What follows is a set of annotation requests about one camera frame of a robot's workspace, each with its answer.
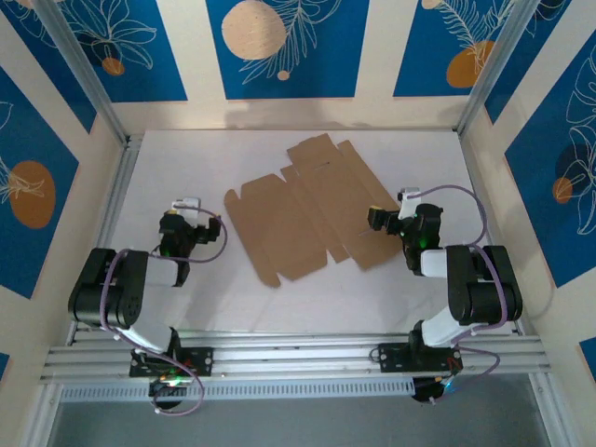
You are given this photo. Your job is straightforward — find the brown cardboard paper box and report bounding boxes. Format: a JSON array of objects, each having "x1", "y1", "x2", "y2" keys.
[{"x1": 223, "y1": 132, "x2": 407, "y2": 290}]

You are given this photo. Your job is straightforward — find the left black base electronics module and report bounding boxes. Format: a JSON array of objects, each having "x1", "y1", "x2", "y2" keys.
[{"x1": 147, "y1": 375, "x2": 193, "y2": 412}]

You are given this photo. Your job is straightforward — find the black base electronics module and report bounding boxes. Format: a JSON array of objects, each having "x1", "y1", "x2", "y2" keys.
[
  {"x1": 147, "y1": 375, "x2": 193, "y2": 412},
  {"x1": 412, "y1": 375, "x2": 462, "y2": 405}
]

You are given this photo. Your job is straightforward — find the right black base electronics module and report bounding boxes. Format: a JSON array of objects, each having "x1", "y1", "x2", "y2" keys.
[{"x1": 412, "y1": 375, "x2": 462, "y2": 405}]

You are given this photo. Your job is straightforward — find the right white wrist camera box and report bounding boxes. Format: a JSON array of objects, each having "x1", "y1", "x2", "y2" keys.
[{"x1": 398, "y1": 186, "x2": 424, "y2": 220}]

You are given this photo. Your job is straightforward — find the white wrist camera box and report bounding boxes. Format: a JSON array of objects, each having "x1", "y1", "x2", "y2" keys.
[
  {"x1": 170, "y1": 196, "x2": 202, "y2": 220},
  {"x1": 398, "y1": 186, "x2": 424, "y2": 220}
]

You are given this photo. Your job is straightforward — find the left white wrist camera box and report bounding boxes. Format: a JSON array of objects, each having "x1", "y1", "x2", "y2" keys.
[{"x1": 170, "y1": 196, "x2": 202, "y2": 220}]

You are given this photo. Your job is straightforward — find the left aluminium side rail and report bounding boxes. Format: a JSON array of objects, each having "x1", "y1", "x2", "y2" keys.
[{"x1": 69, "y1": 133, "x2": 144, "y2": 345}]

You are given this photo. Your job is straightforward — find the aluminium side rail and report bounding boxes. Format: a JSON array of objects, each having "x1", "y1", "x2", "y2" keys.
[
  {"x1": 69, "y1": 133, "x2": 144, "y2": 345},
  {"x1": 458, "y1": 132, "x2": 525, "y2": 336}
]

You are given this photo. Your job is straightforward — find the right aluminium side rail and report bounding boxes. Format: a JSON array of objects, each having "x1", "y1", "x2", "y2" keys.
[{"x1": 458, "y1": 132, "x2": 525, "y2": 336}]

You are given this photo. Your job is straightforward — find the aluminium cross rail frame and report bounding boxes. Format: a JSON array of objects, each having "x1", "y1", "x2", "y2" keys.
[{"x1": 39, "y1": 331, "x2": 555, "y2": 386}]

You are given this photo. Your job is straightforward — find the grey slotted cable duct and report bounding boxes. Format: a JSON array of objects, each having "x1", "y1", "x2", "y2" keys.
[{"x1": 59, "y1": 376, "x2": 416, "y2": 403}]

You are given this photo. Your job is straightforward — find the right aluminium corner post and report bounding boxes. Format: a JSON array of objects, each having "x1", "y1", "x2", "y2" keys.
[{"x1": 454, "y1": 0, "x2": 544, "y2": 136}]

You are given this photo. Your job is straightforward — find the aluminium corner post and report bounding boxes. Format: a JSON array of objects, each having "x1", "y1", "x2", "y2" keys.
[
  {"x1": 33, "y1": 0, "x2": 130, "y2": 146},
  {"x1": 454, "y1": 0, "x2": 544, "y2": 136}
]

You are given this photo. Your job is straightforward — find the left aluminium corner post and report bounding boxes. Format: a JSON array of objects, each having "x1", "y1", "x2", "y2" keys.
[{"x1": 33, "y1": 0, "x2": 130, "y2": 146}]

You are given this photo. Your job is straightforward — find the right aluminium frame leg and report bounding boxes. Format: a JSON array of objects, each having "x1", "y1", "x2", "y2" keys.
[{"x1": 528, "y1": 372, "x2": 572, "y2": 447}]

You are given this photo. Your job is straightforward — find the aluminium frame leg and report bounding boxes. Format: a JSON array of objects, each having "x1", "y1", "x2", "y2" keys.
[
  {"x1": 18, "y1": 381, "x2": 64, "y2": 447},
  {"x1": 528, "y1": 372, "x2": 572, "y2": 447}
]

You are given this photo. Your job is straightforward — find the left aluminium frame leg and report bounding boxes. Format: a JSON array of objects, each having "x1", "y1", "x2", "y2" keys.
[{"x1": 18, "y1": 381, "x2": 64, "y2": 447}]

